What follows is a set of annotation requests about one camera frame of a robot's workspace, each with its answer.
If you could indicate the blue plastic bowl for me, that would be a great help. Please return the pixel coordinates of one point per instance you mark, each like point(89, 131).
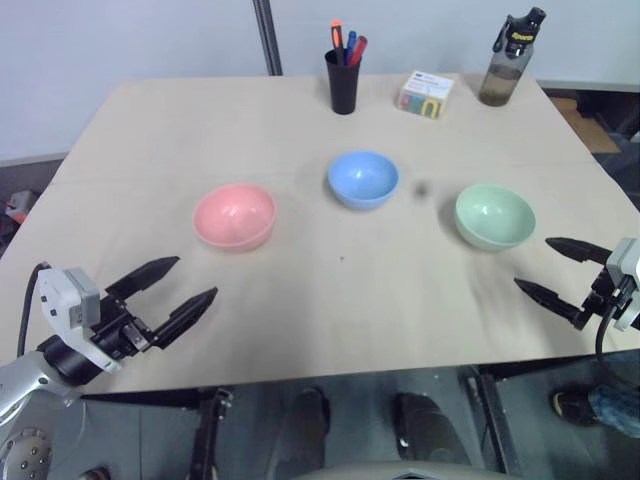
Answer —
point(363, 181)

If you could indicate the black table frame leg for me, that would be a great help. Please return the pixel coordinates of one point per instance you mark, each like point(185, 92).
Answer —
point(492, 420)
point(210, 430)

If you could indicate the blue jeans leg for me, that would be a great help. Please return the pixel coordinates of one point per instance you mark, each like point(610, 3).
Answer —
point(617, 410)

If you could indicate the smoky water bottle black lid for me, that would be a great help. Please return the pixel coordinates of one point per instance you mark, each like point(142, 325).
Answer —
point(502, 75)

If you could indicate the grey metal pole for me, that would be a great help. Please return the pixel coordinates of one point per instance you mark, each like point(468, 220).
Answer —
point(268, 37)

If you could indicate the green plastic bowl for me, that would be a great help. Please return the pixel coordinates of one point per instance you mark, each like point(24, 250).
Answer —
point(495, 217)

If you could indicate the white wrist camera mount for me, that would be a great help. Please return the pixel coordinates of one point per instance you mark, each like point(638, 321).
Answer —
point(65, 305)
point(627, 265)

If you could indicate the red and grey device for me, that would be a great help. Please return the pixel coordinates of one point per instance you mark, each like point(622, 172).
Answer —
point(19, 207)

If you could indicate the red marker pen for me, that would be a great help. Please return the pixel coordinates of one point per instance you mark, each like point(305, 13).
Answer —
point(359, 49)

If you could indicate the blue marker pen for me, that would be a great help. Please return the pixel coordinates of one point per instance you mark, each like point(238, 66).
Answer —
point(351, 44)

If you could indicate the black pen cup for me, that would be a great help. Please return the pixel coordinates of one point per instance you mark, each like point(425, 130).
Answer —
point(344, 87)

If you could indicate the black equipment pile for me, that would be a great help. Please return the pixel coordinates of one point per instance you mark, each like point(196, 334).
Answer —
point(617, 135)

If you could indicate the brown cardboard box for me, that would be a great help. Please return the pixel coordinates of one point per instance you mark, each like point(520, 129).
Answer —
point(587, 122)

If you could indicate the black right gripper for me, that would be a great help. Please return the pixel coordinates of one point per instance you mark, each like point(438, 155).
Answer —
point(605, 300)

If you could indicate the pink red plastic bowl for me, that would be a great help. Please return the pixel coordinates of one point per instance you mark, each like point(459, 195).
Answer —
point(234, 220)

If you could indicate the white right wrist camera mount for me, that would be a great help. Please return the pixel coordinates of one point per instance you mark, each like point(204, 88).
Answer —
point(627, 265)

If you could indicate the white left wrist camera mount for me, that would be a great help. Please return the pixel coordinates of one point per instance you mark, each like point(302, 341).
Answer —
point(65, 305)

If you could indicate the black bystander shoe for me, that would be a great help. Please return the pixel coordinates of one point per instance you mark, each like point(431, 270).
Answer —
point(572, 407)

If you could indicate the white box of paper clips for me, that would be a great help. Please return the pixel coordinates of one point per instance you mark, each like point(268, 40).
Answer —
point(426, 95)

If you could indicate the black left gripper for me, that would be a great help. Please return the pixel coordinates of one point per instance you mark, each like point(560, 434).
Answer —
point(117, 330)

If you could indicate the orange highlighter pen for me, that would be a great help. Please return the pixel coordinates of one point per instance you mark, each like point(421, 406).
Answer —
point(336, 37)

